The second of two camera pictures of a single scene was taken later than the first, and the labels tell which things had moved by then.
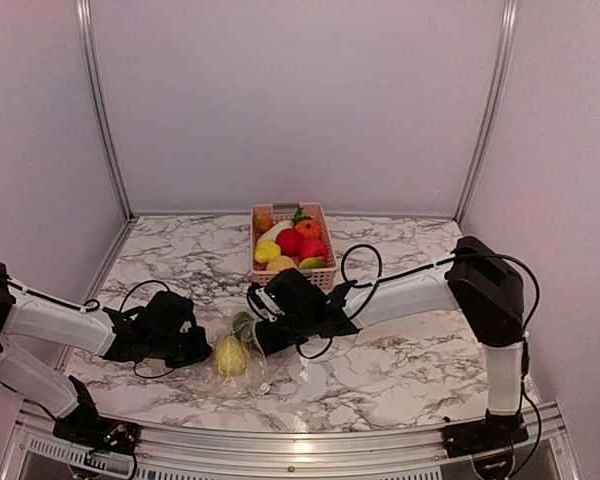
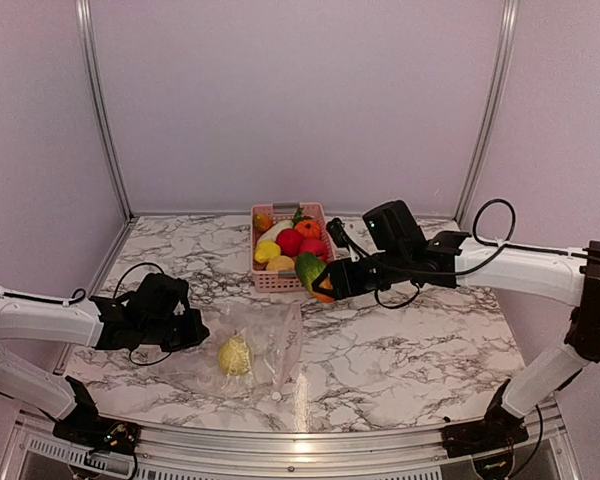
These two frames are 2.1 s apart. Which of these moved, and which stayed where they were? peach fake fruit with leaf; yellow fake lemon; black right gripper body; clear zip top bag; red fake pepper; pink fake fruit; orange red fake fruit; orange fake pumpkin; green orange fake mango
Moved: clear zip top bag; green orange fake mango; black right gripper body
Stayed: peach fake fruit with leaf; red fake pepper; orange fake pumpkin; yellow fake lemon; pink fake fruit; orange red fake fruit
